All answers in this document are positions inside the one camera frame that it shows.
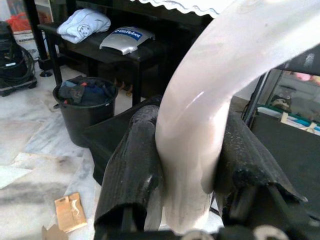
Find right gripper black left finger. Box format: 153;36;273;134
93;104;165;240

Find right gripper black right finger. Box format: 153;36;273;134
213;106;314;240

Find black box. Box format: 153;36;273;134
83;96;320;221

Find black plastic bucket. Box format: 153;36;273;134
52;76;119;148

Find brown paper card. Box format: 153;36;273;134
54;191;88;233

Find glass display cabinet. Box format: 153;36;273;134
257;68;320;137

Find dark clothes bundle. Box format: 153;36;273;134
58;77;117;106

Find black piano bench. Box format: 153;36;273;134
37;22;171;107

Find silver robot shell panel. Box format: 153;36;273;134
99;25;155;56

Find light blue folded garment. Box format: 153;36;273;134
56;8;112;44

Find black piano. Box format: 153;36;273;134
23;0;216;71

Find white printed carton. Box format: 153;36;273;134
12;29;41;61

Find white scalloped lace cloth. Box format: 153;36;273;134
129;0;222;19

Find red mesh bag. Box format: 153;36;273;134
6;12;32;33

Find black vacuum with cables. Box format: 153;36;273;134
0;21;38;97

